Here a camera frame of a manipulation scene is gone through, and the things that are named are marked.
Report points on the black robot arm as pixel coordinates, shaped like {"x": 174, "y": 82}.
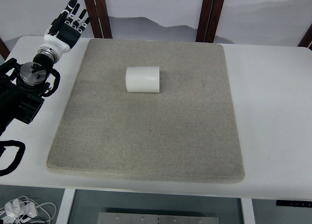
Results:
{"x": 23, "y": 87}

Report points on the left brown wooden screen frame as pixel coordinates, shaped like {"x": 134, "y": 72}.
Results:
{"x": 100, "y": 23}

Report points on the grey metal base plate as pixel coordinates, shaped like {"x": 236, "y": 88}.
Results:
{"x": 128, "y": 218}

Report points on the white table leg left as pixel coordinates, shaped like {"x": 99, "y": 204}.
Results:
{"x": 66, "y": 206}

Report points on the white ribbed cup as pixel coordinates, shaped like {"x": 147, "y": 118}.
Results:
{"x": 143, "y": 79}

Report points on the beige felt mat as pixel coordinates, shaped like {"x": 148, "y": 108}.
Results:
{"x": 186, "y": 133}

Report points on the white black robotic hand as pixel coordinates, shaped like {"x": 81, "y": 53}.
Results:
{"x": 65, "y": 31}

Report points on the right brown wooden screen frame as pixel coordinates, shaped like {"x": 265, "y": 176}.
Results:
{"x": 208, "y": 20}

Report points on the white table leg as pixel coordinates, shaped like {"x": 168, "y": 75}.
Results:
{"x": 247, "y": 211}
{"x": 66, "y": 206}

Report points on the white table leg right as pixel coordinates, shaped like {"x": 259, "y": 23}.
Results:
{"x": 247, "y": 211}

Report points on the brown wooden screen frame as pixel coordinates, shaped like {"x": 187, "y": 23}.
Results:
{"x": 208, "y": 20}
{"x": 100, "y": 23}

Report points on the white charger with cables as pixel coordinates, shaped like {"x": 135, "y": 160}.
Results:
{"x": 24, "y": 210}

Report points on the black desk control panel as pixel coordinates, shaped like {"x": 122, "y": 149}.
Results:
{"x": 289, "y": 203}

